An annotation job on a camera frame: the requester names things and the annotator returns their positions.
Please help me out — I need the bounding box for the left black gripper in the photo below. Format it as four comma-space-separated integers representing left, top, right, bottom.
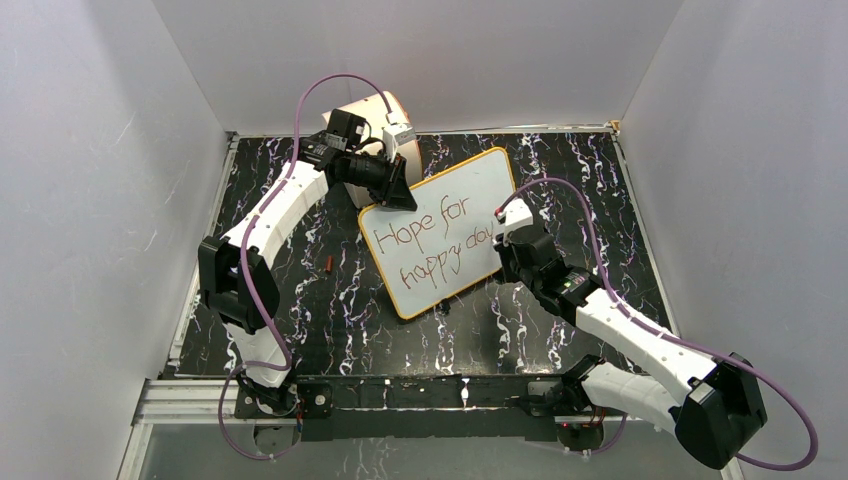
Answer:
347, 152, 418, 214

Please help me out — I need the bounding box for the yellow framed whiteboard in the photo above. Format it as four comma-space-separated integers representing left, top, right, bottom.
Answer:
358, 147, 516, 320

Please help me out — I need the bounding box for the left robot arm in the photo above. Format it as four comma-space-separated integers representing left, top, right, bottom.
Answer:
198, 109, 417, 416

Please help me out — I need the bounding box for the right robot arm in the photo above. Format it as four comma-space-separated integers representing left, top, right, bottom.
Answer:
494, 226, 767, 470

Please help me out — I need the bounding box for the beige cylindrical container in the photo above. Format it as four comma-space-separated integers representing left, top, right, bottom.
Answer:
338, 90, 424, 209

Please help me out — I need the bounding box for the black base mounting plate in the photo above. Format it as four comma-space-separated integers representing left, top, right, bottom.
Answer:
234, 374, 621, 450

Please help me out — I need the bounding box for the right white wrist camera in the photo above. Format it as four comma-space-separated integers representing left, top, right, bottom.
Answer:
492, 198, 534, 246

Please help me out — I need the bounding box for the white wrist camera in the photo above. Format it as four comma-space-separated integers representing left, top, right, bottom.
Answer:
492, 198, 534, 246
382, 110, 416, 162

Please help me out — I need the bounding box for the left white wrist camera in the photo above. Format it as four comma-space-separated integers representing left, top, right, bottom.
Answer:
382, 110, 416, 162

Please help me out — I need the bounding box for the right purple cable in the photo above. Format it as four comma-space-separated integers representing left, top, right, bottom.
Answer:
496, 176, 819, 473

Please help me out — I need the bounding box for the purple cable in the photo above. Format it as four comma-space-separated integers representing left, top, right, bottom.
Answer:
496, 176, 819, 473
217, 72, 399, 462

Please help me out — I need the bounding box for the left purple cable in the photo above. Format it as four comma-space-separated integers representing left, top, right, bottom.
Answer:
217, 72, 399, 462

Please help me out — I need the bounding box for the aluminium frame rail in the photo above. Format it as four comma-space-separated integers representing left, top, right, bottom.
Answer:
131, 374, 729, 427

